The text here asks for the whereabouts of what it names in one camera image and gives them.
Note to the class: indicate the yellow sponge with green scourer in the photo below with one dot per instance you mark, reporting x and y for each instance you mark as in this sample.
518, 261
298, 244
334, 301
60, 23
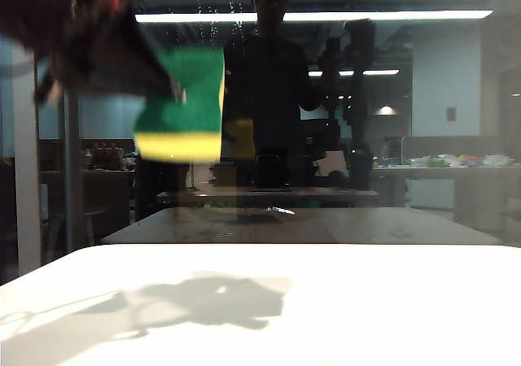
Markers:
183, 118

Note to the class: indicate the grey metal frame post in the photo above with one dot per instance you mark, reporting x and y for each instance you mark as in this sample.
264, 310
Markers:
72, 171

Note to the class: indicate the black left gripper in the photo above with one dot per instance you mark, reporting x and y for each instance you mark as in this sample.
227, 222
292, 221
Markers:
97, 49

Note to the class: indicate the white window frame post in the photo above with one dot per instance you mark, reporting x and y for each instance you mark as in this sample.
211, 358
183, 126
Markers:
27, 179

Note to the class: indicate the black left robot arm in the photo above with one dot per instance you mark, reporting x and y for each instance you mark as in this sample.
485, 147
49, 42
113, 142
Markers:
24, 8

